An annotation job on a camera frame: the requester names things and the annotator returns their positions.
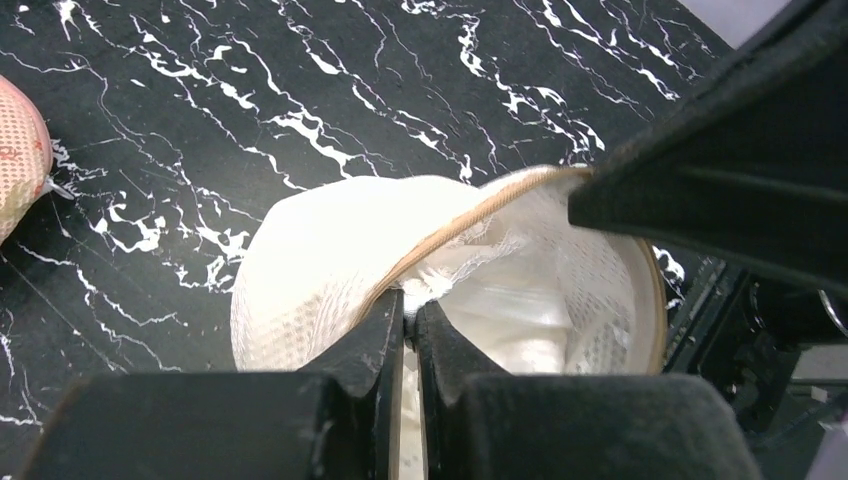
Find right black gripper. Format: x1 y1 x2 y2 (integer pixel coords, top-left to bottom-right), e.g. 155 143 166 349
569 1 847 450

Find round white mesh laundry bag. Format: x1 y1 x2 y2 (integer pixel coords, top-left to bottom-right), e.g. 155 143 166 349
229 164 668 480

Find white bra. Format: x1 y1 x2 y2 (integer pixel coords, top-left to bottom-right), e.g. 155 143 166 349
404 218 631 376

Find floral pink mesh pouch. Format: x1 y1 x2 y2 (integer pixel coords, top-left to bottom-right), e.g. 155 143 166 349
1 78 53 239

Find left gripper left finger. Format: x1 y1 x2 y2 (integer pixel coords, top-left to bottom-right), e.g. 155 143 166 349
22 290 404 479

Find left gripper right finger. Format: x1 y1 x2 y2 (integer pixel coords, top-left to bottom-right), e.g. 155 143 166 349
411 302 761 479

